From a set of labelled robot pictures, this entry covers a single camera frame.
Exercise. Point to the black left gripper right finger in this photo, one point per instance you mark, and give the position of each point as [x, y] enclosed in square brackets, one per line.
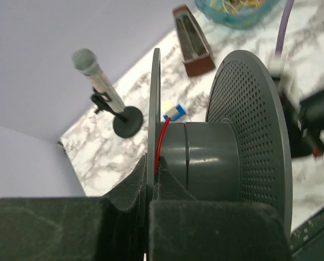
[183, 228]

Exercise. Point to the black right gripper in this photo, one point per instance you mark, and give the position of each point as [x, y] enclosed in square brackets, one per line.
[304, 121]

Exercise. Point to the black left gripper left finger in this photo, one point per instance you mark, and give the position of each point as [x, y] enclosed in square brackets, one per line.
[77, 228]

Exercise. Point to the black cable spool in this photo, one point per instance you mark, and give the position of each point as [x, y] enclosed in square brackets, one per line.
[241, 151]

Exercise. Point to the silver glitter microphone on stand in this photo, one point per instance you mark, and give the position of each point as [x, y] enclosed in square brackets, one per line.
[128, 120]

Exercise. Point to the blue and white toy bricks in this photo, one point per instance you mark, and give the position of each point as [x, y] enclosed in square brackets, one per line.
[174, 112]

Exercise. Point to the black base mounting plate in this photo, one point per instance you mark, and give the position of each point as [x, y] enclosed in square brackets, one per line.
[307, 240]

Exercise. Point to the brown wooden metronome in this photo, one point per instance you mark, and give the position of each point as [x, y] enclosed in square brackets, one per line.
[197, 55]

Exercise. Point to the teal plastic bin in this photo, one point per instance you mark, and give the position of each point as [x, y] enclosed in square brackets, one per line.
[236, 14]

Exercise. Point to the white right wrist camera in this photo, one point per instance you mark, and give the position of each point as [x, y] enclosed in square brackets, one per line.
[283, 76]

